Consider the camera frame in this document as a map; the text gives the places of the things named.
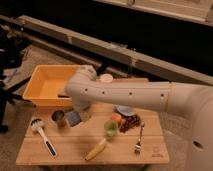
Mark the blue sponge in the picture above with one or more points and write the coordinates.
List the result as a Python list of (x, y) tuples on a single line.
[(73, 118)]

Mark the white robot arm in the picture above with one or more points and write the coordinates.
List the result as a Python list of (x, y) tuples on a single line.
[(191, 101)]

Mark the white paper cup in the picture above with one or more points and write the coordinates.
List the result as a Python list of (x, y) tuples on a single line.
[(106, 78)]

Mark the green cup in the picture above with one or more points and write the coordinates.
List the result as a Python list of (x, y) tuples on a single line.
[(110, 128)]

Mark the brown sponge in bin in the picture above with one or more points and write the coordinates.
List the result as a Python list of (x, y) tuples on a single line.
[(62, 94)]

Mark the small metal cup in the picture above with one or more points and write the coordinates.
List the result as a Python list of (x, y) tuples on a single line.
[(59, 118)]

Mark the orange fruit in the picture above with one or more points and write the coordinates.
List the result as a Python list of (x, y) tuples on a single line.
[(117, 118)]

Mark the dark red grapes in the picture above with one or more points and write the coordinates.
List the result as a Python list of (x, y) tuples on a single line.
[(130, 122)]

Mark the yellow plastic bin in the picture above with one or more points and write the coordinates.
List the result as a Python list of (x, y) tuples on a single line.
[(45, 83)]

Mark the yellow banana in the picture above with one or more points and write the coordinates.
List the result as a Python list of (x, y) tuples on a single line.
[(96, 150)]

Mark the long wooden beam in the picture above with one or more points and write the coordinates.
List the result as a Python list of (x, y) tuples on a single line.
[(140, 61)]

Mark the metal fork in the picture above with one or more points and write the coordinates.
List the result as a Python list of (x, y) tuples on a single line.
[(138, 145)]

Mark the white dish brush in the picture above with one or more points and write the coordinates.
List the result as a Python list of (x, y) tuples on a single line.
[(37, 126)]

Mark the black tripod stand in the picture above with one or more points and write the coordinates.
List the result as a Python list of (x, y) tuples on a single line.
[(12, 51)]

